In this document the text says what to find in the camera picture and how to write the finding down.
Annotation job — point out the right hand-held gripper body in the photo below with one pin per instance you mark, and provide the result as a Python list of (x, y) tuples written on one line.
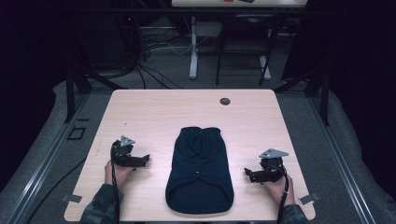
[(270, 169)]

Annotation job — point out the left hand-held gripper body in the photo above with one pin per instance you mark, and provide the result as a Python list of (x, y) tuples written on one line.
[(124, 153)]

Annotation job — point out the person's right hand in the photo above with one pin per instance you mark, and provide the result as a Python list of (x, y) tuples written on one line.
[(276, 189)]

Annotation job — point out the person's left hand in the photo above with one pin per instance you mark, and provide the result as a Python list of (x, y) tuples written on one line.
[(120, 174)]

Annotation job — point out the grey table clamp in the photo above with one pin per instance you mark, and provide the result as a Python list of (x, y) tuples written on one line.
[(308, 198), (71, 198)]

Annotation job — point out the dark blue garment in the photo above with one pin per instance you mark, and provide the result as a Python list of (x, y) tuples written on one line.
[(199, 168)]

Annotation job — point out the grey table grommet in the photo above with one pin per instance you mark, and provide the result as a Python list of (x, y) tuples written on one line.
[(224, 101)]

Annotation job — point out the white desk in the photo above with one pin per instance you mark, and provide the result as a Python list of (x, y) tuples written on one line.
[(194, 46)]

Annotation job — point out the black chair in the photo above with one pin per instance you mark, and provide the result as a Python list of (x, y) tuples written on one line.
[(246, 40)]

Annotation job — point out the aluminium floor rail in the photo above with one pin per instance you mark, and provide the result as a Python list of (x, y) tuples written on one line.
[(339, 161), (46, 158)]

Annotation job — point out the black metal frame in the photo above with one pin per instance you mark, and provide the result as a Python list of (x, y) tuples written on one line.
[(71, 93)]

